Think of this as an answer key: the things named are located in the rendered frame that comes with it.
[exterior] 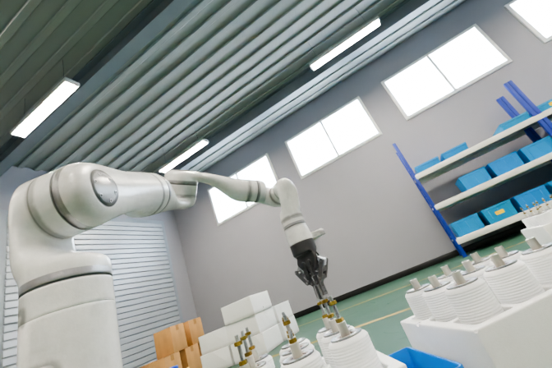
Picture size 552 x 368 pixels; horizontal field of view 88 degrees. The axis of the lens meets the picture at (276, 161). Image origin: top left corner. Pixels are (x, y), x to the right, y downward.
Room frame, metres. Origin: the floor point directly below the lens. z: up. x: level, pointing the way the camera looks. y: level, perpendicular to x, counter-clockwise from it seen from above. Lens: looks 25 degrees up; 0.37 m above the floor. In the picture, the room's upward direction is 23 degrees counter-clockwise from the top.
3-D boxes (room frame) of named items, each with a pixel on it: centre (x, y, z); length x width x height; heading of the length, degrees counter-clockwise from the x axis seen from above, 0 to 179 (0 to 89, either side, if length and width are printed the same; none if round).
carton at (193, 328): (4.43, 2.06, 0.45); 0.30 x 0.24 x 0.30; 68
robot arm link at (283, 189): (0.89, 0.02, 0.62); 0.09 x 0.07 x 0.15; 33
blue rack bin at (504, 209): (4.60, -2.65, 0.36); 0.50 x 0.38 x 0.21; 161
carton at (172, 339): (4.08, 2.16, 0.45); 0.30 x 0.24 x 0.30; 72
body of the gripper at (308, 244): (0.89, 0.02, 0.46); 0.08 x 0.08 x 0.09
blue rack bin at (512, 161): (4.45, -3.07, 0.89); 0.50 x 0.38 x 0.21; 159
